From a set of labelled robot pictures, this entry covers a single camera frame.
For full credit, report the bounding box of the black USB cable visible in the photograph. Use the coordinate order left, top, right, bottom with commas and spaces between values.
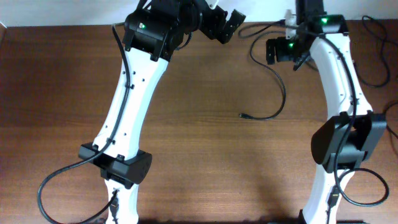
381, 101, 398, 156
238, 21, 287, 121
353, 14, 398, 88

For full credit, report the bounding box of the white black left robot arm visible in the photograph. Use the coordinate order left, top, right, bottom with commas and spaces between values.
78, 0, 245, 223

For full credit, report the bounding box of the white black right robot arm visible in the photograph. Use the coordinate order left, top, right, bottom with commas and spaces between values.
266, 0, 389, 223

